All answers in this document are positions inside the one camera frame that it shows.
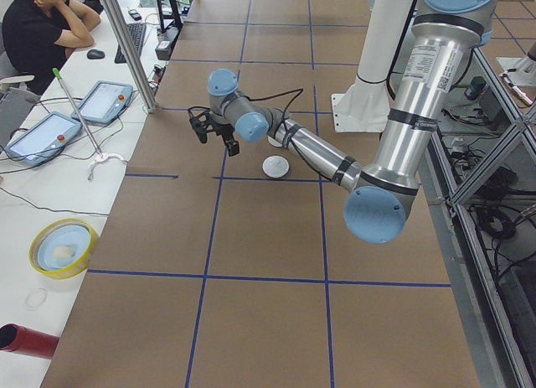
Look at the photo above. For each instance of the far teach pendant tablet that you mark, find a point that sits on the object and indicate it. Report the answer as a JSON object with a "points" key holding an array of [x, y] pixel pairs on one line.
{"points": [[105, 102]]}

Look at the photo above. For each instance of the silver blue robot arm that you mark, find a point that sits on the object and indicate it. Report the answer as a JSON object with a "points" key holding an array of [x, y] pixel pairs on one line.
{"points": [[412, 53]]}

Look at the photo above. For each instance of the red cylinder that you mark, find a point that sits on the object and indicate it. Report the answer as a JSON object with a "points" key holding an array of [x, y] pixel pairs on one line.
{"points": [[22, 340]]}

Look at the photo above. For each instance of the black computer mouse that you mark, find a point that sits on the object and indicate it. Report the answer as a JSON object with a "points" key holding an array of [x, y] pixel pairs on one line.
{"points": [[95, 54]]}

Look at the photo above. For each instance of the white blue patterned mug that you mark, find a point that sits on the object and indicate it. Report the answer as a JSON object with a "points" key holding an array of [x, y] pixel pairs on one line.
{"points": [[273, 142]]}

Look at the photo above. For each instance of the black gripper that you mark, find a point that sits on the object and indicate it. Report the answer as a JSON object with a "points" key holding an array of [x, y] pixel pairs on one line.
{"points": [[220, 129]]}

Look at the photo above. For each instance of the seated person in black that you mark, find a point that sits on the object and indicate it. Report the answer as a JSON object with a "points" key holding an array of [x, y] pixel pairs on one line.
{"points": [[40, 35]]}

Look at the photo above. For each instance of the near teach pendant tablet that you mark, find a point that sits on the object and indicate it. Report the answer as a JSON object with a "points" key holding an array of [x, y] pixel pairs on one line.
{"points": [[43, 141]]}

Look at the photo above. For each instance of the yellow tape roll with bowl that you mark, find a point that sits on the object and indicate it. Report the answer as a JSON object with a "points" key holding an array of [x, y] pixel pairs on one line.
{"points": [[63, 249]]}

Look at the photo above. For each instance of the aluminium frame post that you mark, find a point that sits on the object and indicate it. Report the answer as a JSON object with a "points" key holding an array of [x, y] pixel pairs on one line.
{"points": [[133, 61]]}

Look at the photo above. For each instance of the white ceramic lid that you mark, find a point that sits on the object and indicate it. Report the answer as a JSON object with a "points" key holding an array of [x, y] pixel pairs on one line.
{"points": [[275, 166]]}

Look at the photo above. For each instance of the green tipped grabber stick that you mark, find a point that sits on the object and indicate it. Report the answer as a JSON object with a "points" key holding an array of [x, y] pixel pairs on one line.
{"points": [[100, 156]]}

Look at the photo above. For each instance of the teach pendant tablet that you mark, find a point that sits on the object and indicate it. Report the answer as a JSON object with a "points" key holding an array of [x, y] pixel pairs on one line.
{"points": [[43, 141], [105, 102]]}

